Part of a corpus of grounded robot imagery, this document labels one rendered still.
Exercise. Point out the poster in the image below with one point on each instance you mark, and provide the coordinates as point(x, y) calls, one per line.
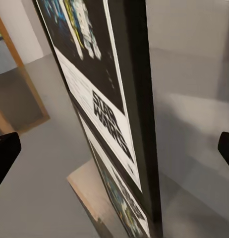
point(101, 49)

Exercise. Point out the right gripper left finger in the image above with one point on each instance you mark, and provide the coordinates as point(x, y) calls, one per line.
point(10, 147)

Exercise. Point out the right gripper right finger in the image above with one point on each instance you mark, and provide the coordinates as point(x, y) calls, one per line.
point(223, 145)

